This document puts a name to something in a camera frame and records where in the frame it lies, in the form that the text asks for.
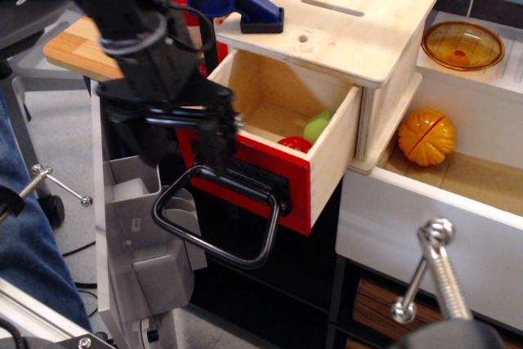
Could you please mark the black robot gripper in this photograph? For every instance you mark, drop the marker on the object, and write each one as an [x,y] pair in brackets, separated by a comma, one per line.
[161,86]

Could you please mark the wooden drawer with red front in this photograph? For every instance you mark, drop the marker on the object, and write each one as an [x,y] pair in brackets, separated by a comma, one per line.
[277,100]

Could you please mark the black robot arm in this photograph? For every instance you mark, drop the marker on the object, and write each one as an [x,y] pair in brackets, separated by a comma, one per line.
[140,16]

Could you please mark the light wooden box housing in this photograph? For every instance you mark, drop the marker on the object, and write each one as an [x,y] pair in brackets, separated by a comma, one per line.
[373,44]

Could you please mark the red toy fruit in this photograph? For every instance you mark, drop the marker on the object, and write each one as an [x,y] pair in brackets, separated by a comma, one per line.
[296,143]

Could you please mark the green toy pear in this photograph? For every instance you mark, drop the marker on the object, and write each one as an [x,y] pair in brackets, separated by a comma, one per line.
[316,125]

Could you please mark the wooden bench top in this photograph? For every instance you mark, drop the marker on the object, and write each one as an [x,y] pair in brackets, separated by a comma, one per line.
[77,49]

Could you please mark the red lid spice jar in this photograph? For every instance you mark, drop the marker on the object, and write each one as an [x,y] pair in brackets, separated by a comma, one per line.
[195,34]

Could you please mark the blue black bar clamp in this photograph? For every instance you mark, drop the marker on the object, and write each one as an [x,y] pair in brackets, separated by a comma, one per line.
[256,17]

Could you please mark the blue jeans leg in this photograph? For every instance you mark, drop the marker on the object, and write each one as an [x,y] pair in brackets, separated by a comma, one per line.
[30,258]

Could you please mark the orange toy pumpkin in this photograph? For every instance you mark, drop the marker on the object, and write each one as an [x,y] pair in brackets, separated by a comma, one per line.
[427,137]

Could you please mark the silver clamp screw right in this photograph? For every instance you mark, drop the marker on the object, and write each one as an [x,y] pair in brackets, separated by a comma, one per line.
[434,238]

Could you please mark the amber glass bowl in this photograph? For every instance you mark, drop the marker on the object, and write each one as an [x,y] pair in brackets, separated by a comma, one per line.
[463,46]

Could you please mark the white toy sink unit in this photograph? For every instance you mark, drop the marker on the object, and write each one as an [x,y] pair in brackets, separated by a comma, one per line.
[478,188]

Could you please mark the grey plastic mount bracket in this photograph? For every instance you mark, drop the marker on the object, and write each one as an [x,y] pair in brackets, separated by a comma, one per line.
[151,270]

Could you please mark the aluminium profile rail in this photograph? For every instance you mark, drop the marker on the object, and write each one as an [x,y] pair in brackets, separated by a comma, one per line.
[38,326]

